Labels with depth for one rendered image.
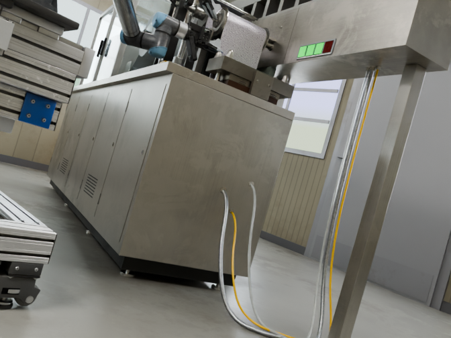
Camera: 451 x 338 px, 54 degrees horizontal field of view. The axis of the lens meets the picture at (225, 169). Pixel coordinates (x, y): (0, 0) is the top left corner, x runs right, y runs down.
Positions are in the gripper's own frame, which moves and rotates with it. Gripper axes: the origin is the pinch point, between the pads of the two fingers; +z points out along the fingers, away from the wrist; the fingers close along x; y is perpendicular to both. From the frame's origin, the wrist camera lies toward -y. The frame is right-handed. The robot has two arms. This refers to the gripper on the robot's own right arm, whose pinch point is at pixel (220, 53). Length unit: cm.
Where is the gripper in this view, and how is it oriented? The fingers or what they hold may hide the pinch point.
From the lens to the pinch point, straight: 223.0
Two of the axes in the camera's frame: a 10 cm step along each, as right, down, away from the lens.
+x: -4.7, -1.2, 8.8
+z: 8.4, 2.6, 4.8
